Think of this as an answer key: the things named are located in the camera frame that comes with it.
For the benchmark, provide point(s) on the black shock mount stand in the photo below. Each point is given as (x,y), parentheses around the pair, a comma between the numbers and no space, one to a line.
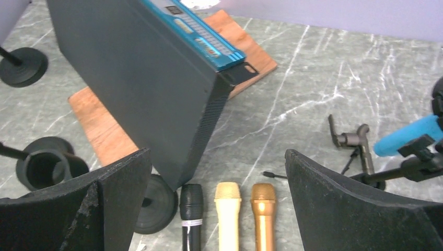
(22,67)

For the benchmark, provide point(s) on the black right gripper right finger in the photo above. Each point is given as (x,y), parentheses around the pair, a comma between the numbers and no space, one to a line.
(335,212)

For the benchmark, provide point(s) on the dark grey server chassis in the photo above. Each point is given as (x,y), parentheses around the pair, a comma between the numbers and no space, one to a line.
(159,70)

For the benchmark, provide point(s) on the gold microphone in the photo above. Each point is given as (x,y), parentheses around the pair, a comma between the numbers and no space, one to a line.
(263,203)

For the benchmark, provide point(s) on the wooden board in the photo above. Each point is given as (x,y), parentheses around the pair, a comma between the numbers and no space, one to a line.
(108,139)

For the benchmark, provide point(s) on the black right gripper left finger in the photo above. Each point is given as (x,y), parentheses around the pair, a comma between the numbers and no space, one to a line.
(95,211)

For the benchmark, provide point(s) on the black desk stand with clip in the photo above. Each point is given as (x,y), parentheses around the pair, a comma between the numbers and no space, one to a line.
(51,160)

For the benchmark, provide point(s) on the cream beige microphone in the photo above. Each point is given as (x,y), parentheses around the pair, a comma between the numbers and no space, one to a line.
(228,201)

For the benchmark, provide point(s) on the black microphone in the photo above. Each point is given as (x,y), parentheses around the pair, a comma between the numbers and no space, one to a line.
(191,213)

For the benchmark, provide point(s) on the blue microphone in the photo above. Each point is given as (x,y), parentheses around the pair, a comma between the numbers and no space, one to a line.
(389,144)

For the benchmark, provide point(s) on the dark metal clamp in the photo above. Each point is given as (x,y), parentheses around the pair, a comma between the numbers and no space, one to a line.
(358,141)

